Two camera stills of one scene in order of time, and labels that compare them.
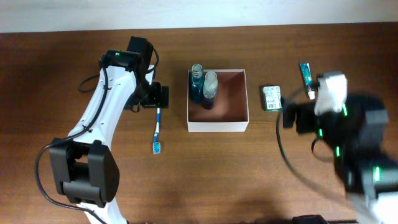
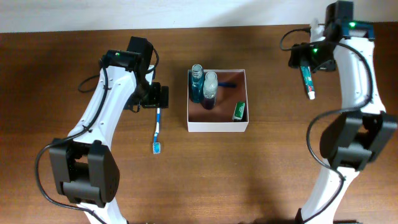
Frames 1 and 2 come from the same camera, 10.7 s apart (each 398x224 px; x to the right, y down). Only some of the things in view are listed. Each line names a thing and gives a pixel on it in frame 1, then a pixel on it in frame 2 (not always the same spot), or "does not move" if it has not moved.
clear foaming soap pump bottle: x=210 y=88 does not move
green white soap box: x=272 y=98 -> x=239 y=111
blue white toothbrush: x=157 y=145 does not move
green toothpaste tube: x=307 y=74 does not move
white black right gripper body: x=307 y=120 -> x=316 y=56
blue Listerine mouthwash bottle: x=197 y=83 does not move
